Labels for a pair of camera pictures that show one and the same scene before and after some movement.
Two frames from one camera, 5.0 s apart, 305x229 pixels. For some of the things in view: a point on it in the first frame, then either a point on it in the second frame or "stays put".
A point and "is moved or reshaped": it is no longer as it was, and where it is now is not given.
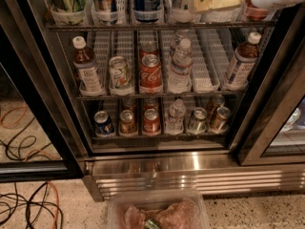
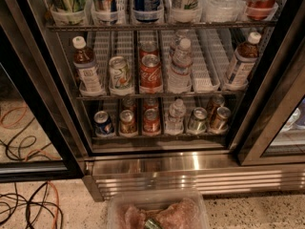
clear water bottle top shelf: (221, 15) is moved or reshaped
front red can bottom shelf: (152, 123) stays put
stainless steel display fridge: (179, 87) stays put
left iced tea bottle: (84, 61) stays put
